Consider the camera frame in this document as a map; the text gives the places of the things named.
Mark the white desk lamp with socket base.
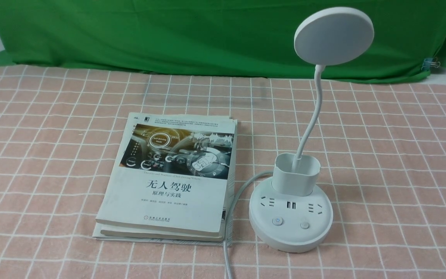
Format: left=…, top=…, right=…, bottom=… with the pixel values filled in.
left=249, top=7, right=374, bottom=253

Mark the pink checkered tablecloth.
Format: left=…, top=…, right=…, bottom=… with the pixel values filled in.
left=0, top=66, right=446, bottom=279

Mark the blue binder clip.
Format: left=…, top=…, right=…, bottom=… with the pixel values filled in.
left=421, top=57, right=441, bottom=71

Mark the green backdrop cloth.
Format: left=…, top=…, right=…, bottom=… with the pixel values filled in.
left=0, top=0, right=446, bottom=83

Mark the top self-driving textbook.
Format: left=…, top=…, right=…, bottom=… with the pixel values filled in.
left=95, top=112, right=238, bottom=238

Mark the bottom book under textbook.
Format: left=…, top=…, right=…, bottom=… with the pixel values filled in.
left=92, top=119, right=239, bottom=248

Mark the white lamp power cable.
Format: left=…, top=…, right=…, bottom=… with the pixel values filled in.
left=223, top=171, right=274, bottom=279

